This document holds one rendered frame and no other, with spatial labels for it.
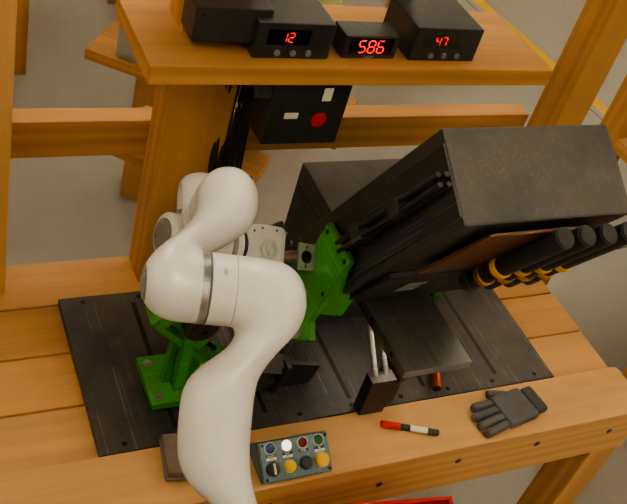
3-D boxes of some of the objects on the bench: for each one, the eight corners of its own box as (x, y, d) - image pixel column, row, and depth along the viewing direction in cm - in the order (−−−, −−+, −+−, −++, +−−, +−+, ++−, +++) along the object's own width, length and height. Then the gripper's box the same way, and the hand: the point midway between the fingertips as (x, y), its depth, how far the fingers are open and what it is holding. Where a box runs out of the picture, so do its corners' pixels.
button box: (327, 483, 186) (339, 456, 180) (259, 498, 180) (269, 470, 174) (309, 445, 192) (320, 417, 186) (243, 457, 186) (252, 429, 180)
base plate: (550, 381, 223) (554, 376, 221) (99, 462, 175) (100, 455, 173) (468, 263, 249) (471, 257, 248) (57, 305, 202) (58, 298, 200)
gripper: (223, 204, 179) (295, 219, 191) (215, 288, 177) (288, 297, 189) (246, 202, 173) (319, 217, 185) (238, 288, 172) (312, 298, 183)
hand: (296, 256), depth 186 cm, fingers closed on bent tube, 3 cm apart
